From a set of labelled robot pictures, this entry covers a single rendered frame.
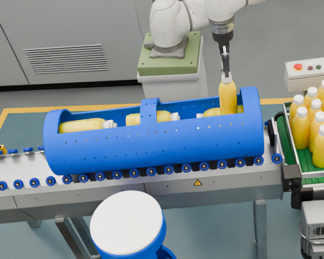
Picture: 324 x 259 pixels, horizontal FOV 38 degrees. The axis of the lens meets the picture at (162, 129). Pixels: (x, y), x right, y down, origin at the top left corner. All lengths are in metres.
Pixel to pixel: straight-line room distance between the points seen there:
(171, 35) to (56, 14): 1.47
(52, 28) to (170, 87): 1.50
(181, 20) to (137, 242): 1.10
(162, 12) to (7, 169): 1.03
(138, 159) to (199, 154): 0.25
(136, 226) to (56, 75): 2.43
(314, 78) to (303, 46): 1.95
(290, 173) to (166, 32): 0.91
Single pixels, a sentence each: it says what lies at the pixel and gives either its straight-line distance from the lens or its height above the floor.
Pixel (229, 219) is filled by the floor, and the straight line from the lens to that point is 2.97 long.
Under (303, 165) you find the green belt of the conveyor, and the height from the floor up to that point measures 0.90.
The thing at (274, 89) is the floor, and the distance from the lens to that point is 3.72.
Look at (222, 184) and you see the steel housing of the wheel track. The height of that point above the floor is 0.86.
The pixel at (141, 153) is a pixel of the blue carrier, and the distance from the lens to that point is 1.87.
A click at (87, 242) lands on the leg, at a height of 0.19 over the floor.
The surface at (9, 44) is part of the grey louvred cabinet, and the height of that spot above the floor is 0.52.
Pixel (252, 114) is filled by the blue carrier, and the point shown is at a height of 1.21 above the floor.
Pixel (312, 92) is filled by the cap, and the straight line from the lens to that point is 2.06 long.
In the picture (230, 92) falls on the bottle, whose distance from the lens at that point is 1.87.
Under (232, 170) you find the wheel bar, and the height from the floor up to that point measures 0.93.
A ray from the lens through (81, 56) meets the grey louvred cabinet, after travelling 3.81.
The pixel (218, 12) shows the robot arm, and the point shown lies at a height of 1.63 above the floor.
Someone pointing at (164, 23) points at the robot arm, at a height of 1.25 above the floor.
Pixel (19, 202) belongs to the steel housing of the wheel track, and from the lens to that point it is 2.25.
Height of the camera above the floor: 2.50
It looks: 45 degrees down
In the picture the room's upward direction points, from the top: 14 degrees counter-clockwise
